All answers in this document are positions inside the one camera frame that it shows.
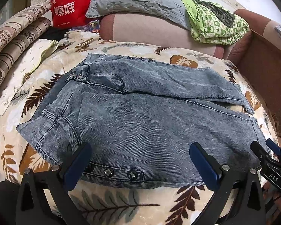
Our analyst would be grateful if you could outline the grey-blue denim pants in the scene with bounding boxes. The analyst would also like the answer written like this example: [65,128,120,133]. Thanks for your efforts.
[17,54,265,189]

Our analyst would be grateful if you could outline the leaf-print beige blanket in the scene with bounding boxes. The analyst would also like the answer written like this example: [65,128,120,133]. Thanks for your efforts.
[0,31,281,224]

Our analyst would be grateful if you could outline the green patterned folded cloth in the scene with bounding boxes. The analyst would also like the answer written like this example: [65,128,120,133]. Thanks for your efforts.
[181,0,249,45]

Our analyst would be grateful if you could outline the cream small-print pillow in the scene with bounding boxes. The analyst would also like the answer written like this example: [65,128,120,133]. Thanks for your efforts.
[0,39,59,115]

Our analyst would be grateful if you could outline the brown striped floral roll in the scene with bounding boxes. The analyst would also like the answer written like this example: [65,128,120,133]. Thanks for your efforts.
[0,2,52,52]

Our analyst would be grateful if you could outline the colourful snack packet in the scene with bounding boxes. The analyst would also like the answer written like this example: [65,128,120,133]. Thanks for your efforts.
[80,20,100,34]

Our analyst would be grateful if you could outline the grey quilted pillow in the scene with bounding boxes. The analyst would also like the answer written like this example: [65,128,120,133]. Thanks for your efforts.
[86,0,191,30]

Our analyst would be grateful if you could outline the pink brown quilted bedding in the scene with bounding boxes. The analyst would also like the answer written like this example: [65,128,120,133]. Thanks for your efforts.
[100,9,281,73]

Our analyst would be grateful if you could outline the red shopping bag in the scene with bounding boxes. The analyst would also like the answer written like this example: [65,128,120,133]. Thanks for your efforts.
[47,0,91,29]

